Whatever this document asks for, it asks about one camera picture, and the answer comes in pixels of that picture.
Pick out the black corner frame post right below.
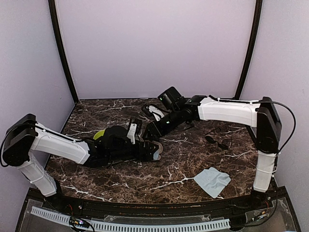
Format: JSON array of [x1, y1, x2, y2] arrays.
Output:
[[233, 0, 263, 100]]

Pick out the black corner frame post left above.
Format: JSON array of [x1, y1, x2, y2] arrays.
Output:
[[48, 0, 79, 104]]

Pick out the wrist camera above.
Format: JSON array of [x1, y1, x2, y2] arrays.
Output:
[[141, 104, 165, 121], [127, 118, 142, 145]]

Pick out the blue cleaning cloth right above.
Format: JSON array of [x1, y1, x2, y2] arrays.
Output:
[[194, 167, 231, 198]]

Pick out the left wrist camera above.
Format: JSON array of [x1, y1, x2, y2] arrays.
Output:
[[127, 118, 142, 145]]

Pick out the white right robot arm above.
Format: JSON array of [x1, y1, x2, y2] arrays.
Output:
[[144, 87, 284, 210]]

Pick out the black corner frame post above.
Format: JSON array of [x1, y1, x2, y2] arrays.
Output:
[[233, 0, 263, 100], [48, 0, 79, 104]]

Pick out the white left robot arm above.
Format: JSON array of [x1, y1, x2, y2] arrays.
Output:
[[0, 114, 163, 211]]

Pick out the green bowl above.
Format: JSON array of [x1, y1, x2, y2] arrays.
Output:
[[93, 129, 105, 140]]

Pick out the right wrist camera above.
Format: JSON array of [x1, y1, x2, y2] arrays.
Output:
[[141, 104, 165, 121]]

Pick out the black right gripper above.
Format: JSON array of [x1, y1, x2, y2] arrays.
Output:
[[142, 108, 183, 140]]

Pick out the plaid brown glasses case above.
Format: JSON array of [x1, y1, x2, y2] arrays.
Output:
[[143, 141, 163, 155]]

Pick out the black quilted glasses case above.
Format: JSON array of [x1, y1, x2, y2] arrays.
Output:
[[142, 122, 162, 141]]

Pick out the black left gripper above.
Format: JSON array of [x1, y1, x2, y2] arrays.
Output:
[[108, 140, 159, 162]]

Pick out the white slotted cable duct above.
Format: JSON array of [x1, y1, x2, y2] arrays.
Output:
[[30, 206, 230, 232]]

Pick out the gold frame sunglasses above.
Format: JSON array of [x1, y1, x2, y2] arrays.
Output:
[[204, 127, 233, 150]]

